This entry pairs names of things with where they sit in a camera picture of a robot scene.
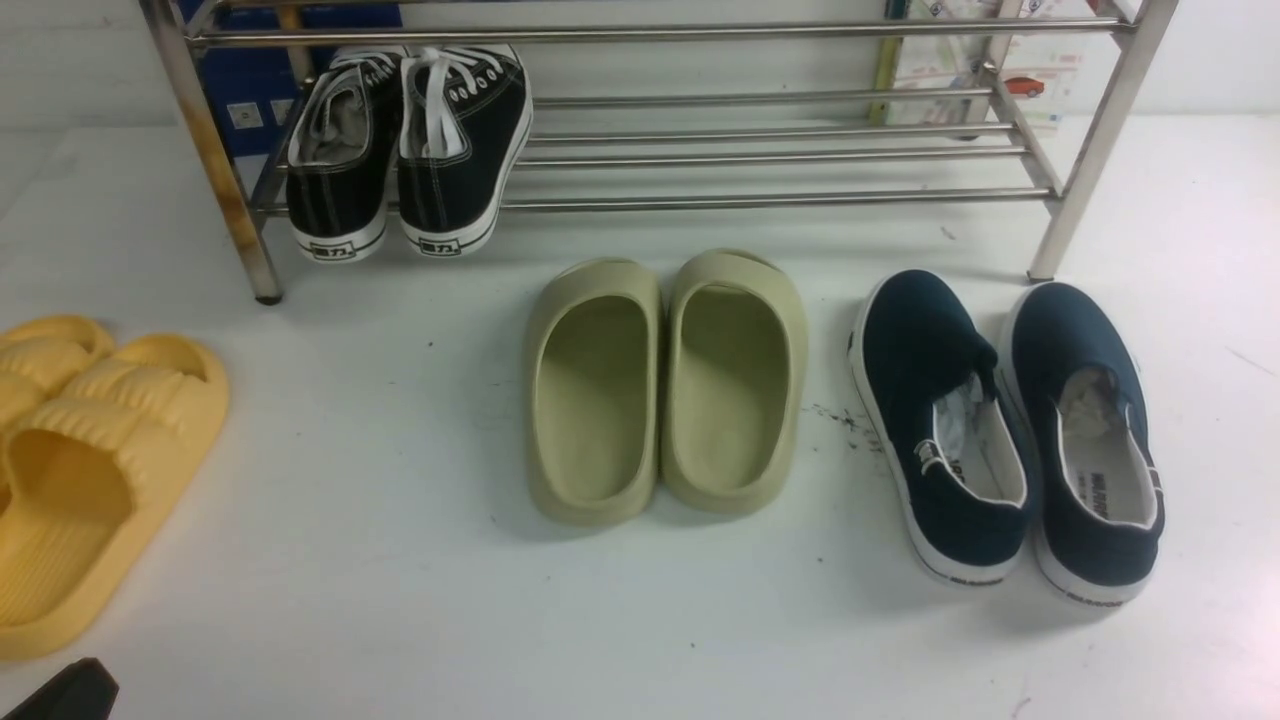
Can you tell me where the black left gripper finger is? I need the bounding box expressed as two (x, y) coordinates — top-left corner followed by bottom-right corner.
(3, 657), (120, 720)

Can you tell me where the black canvas sneaker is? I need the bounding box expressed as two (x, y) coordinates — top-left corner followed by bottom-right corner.
(285, 45), (410, 264)
(396, 44), (532, 259)

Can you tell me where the blue box behind rack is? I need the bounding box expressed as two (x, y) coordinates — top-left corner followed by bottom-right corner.
(196, 4), (402, 158)

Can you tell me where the steel shoe rack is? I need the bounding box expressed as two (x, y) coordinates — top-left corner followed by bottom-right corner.
(140, 1), (1178, 307)

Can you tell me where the left navy slip-on shoe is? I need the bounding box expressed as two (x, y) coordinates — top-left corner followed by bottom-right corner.
(846, 269), (1041, 588)

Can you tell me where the navy slip-on shoe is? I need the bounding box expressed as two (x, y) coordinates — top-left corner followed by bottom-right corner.
(996, 282), (1166, 610)
(846, 269), (1041, 588)

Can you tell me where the right navy slip-on shoe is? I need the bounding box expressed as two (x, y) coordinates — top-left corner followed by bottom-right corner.
(996, 282), (1166, 610)

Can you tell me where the colourful poster behind rack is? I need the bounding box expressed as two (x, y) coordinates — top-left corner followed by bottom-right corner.
(874, 1), (1133, 135)

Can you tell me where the right yellow ridged slipper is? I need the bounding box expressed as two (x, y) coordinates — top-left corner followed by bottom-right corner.
(1, 333), (230, 662)

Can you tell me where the yellow ridged slipper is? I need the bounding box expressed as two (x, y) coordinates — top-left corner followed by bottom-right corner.
(1, 315), (115, 430)
(1, 333), (230, 662)

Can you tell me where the left yellow ridged slipper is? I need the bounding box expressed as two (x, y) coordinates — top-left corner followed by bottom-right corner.
(1, 315), (115, 430)

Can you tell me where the left olive foam slipper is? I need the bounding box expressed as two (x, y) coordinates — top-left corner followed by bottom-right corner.
(522, 258), (664, 527)

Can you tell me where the olive foam slipper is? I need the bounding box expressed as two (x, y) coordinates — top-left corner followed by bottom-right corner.
(522, 258), (664, 527)
(660, 249), (810, 516)

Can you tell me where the right olive foam slipper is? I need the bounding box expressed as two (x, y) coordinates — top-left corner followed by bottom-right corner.
(660, 249), (810, 516)

